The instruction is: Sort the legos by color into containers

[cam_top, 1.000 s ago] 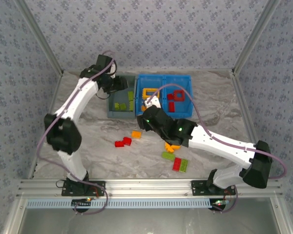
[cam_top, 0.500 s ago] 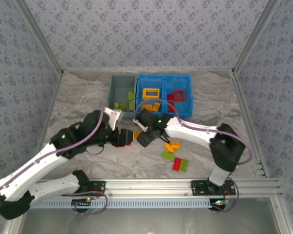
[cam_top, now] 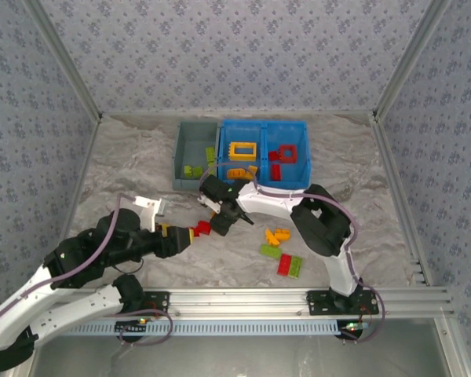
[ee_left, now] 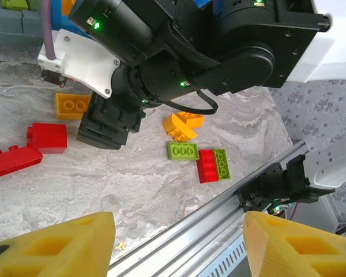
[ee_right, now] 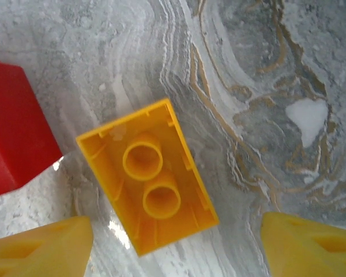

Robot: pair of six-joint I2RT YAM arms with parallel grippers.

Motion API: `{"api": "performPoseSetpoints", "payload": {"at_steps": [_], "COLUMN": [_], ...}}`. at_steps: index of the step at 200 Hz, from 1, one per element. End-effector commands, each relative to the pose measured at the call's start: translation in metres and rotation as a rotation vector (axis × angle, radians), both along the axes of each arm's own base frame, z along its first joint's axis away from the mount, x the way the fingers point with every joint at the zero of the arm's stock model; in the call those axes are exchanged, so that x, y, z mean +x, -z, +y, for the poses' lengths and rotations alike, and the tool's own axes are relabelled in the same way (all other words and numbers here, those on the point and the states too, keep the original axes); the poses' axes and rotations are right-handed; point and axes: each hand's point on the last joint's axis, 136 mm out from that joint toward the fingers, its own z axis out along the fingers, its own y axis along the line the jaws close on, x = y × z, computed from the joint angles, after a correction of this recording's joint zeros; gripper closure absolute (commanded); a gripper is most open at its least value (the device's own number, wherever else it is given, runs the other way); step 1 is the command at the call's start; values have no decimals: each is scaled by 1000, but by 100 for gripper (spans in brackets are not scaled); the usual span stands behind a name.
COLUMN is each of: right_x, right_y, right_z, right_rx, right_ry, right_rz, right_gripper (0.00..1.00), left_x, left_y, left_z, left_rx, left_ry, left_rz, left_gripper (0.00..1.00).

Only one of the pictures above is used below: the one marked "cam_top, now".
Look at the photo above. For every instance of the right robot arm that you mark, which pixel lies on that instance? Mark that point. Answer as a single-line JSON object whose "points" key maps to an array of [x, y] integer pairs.
{"points": [[271, 204]]}

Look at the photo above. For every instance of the red lego window frame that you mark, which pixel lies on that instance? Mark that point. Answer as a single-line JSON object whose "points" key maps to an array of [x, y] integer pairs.
{"points": [[289, 160]]}

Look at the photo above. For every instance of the orange lego window frame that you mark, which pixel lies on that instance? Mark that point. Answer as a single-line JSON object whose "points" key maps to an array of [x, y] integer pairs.
{"points": [[243, 158]]}

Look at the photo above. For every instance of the grey plastic bin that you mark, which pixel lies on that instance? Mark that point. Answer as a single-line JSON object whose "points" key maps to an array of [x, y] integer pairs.
{"points": [[194, 145]]}

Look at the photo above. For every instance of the aluminium frame post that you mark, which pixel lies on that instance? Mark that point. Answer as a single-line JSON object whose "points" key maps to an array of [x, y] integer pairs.
{"points": [[409, 59], [65, 59]]}

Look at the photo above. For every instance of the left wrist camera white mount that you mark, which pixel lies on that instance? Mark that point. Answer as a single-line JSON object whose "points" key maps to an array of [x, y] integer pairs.
{"points": [[149, 206]]}

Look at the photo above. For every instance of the red square lego brick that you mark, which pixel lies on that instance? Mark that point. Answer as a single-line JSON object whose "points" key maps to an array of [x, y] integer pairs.
{"points": [[205, 228]]}

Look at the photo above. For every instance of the red sloped lego brick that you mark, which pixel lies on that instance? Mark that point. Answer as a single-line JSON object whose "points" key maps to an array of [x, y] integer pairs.
{"points": [[274, 156]]}

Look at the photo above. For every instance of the wide aluminium frame rail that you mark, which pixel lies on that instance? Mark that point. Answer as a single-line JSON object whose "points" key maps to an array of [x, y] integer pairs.
{"points": [[239, 302]]}

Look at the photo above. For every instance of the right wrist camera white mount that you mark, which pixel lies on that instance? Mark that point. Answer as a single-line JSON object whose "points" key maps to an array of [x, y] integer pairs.
{"points": [[208, 203]]}

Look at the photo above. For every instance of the small LED circuit board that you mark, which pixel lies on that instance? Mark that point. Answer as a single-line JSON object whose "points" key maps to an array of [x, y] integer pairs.
{"points": [[353, 326], [131, 326]]}

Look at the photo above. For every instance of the orange sloped lego brick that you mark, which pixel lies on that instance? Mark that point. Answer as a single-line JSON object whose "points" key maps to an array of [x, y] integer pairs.
{"points": [[271, 237], [252, 169]]}

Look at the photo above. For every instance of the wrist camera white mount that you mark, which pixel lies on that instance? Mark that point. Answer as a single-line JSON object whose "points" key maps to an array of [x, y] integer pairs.
{"points": [[208, 203], [149, 206]]}

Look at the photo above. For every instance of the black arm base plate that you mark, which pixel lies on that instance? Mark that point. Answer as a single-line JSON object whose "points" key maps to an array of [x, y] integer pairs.
{"points": [[322, 302], [159, 304]]}

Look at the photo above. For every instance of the green small lego brick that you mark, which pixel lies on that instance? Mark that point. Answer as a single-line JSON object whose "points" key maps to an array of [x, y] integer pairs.
{"points": [[197, 171], [188, 170]]}

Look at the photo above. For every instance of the grey metal lower panel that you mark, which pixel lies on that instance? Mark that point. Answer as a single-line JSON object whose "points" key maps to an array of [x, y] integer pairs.
{"points": [[239, 357]]}

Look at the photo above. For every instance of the aluminium table edge rail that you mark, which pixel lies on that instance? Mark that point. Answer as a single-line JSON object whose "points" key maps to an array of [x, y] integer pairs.
{"points": [[85, 165], [387, 157]]}

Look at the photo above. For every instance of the red long lego brick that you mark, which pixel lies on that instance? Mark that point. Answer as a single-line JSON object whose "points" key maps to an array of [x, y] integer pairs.
{"points": [[285, 264], [276, 172]]}

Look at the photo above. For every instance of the red small lego brick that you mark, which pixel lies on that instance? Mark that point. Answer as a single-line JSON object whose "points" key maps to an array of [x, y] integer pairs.
{"points": [[194, 232]]}

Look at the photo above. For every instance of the green long lego brick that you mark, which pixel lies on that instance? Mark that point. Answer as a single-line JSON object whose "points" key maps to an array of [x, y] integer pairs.
{"points": [[270, 251], [210, 154], [296, 266]]}

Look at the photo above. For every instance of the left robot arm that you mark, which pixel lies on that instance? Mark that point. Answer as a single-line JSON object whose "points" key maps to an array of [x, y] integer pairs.
{"points": [[82, 304]]}

